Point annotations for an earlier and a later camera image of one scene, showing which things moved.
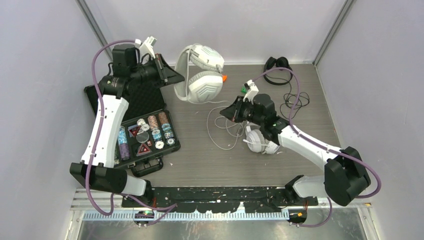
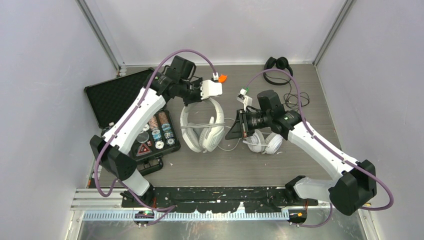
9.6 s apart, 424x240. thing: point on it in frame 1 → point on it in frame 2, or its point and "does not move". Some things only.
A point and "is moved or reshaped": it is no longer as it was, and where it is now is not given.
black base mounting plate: (258, 199) does not move
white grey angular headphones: (198, 79) is moved or reshaped
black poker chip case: (148, 132) does not move
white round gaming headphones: (256, 141) does not move
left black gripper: (165, 74) → (197, 82)
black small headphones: (274, 63) does not move
